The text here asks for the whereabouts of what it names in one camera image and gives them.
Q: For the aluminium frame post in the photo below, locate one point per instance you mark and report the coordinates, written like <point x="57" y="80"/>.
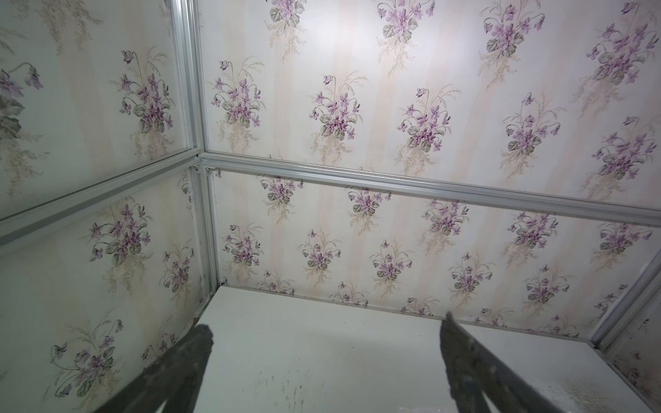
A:
<point x="186" y="34"/>
<point x="624" y="315"/>

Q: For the aluminium frame post right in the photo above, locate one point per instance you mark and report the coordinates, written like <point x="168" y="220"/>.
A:
<point x="624" y="315"/>

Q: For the aluminium frame crossbar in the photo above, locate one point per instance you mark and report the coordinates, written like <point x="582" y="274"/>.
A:
<point x="433" y="189"/>

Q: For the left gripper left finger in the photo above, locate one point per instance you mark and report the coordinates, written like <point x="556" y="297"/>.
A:
<point x="173" y="382"/>

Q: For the aluminium frame post left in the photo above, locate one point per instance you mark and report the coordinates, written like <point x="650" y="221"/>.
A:
<point x="186" y="34"/>

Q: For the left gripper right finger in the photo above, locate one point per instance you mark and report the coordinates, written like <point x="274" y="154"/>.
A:
<point x="478" y="380"/>

